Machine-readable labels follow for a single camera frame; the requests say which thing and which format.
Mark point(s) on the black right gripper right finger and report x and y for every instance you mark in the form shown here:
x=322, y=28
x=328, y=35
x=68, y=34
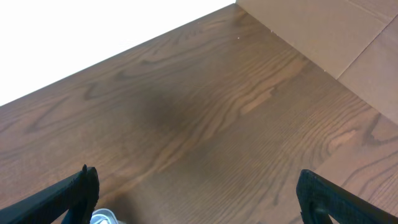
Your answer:
x=322, y=201

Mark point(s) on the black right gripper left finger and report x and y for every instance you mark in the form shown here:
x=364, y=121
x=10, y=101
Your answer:
x=76, y=197

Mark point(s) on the brown cardboard panel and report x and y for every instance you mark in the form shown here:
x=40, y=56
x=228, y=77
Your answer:
x=355, y=41

